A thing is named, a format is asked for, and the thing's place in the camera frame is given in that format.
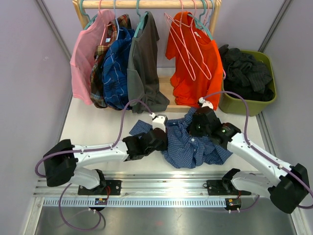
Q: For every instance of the teal hanger of grey shirt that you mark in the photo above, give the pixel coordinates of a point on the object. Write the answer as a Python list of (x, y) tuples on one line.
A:
[(141, 23)]

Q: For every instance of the blue plaid shirt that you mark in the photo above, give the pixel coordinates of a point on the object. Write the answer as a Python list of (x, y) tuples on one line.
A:
[(114, 75)]

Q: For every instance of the teal hanger of orange shirt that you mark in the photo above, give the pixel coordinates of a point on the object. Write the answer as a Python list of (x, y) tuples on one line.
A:
[(199, 20)]

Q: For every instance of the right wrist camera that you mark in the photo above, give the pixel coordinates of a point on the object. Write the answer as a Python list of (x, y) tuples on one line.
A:
[(202, 102)]

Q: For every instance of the blue spare hanger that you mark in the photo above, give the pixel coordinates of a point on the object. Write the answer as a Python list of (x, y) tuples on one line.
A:
[(211, 14)]

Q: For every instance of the pink hanger of brown shirt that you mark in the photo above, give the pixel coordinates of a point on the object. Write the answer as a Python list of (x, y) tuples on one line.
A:
[(105, 17)]

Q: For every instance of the green plastic bin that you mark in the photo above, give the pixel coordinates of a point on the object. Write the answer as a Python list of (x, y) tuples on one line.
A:
[(233, 103)]

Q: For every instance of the brown yellow plaid shirt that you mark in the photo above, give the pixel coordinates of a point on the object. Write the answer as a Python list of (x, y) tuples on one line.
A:
[(96, 84)]

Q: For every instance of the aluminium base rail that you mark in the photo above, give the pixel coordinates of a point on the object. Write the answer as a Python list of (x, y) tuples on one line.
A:
[(155, 190)]

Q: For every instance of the pink t-shirt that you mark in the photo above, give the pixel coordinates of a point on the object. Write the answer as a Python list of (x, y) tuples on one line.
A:
[(82, 60)]

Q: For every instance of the teal hanger of pink shirt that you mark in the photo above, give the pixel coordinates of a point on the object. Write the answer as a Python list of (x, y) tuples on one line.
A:
[(86, 17)]

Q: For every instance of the pink spare hanger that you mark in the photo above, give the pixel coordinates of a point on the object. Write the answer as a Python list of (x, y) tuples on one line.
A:
[(215, 15)]

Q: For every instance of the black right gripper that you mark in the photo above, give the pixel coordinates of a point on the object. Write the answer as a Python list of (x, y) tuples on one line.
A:
[(191, 128)]

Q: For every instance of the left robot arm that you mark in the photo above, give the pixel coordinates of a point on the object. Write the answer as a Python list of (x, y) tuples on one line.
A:
[(66, 163)]

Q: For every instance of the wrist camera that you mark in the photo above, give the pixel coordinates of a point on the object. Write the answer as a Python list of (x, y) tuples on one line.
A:
[(159, 121), (202, 102)]

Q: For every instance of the grey t-shirt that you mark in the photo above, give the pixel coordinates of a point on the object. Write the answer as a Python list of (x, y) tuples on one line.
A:
[(142, 77)]

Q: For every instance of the blue small-check shirt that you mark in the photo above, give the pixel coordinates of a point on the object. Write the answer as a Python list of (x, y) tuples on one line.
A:
[(186, 151)]

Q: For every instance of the blue hanger of plaid shirt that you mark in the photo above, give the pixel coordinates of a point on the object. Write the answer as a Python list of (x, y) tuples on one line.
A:
[(116, 19)]

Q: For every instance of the black garment in bin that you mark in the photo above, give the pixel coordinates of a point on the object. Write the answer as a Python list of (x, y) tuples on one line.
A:
[(248, 93)]

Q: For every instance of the dark pinstriped shirt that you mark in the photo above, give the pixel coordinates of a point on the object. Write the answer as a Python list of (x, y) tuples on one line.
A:
[(244, 69)]

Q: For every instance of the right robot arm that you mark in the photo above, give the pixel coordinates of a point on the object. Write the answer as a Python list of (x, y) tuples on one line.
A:
[(284, 184)]

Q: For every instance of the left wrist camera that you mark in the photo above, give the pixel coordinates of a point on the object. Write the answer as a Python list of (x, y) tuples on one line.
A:
[(159, 121)]

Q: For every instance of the wooden clothes rack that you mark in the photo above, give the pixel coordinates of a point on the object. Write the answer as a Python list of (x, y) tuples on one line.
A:
[(162, 11)]

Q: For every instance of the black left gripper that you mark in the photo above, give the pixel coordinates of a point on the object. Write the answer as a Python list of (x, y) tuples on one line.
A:
[(164, 146)]

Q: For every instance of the pink wire hanger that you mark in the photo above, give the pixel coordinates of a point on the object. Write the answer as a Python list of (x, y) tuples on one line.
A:
[(179, 24)]

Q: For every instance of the orange t-shirt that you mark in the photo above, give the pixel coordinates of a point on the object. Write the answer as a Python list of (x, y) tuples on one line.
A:
[(185, 90)]

